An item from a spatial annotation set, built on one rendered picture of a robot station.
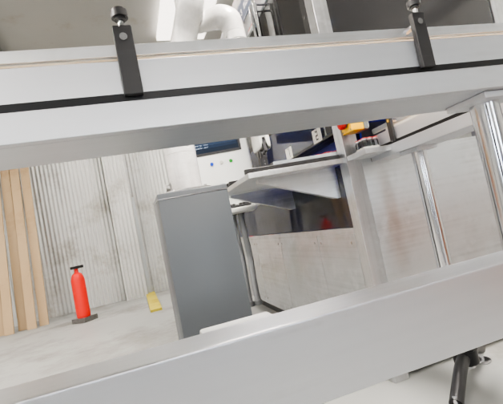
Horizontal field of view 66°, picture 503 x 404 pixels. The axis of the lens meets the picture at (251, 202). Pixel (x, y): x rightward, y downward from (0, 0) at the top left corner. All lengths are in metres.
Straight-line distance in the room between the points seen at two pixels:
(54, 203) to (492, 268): 5.63
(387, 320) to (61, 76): 0.56
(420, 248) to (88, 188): 4.95
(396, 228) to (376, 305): 1.02
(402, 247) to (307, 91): 1.14
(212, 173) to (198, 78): 1.88
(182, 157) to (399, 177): 0.87
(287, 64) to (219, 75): 0.10
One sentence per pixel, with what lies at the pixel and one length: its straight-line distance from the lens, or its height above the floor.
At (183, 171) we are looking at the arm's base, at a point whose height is 0.94.
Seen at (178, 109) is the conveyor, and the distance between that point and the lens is 0.53.
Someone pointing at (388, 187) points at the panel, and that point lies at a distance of 1.63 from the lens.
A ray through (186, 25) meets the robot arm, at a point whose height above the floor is 1.49.
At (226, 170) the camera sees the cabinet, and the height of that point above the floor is 1.06.
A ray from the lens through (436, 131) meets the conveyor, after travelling 1.33.
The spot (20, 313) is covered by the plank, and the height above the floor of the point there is 0.20.
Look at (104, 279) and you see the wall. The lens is 5.88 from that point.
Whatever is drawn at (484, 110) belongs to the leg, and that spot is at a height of 0.82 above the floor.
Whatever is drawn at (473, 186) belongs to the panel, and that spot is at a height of 0.67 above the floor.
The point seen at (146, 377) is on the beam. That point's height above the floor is 0.53.
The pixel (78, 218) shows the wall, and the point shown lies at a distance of 5.91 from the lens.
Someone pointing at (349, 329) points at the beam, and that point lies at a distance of 0.60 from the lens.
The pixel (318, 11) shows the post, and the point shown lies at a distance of 1.73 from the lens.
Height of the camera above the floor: 0.70
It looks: 3 degrees up
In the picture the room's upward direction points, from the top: 11 degrees counter-clockwise
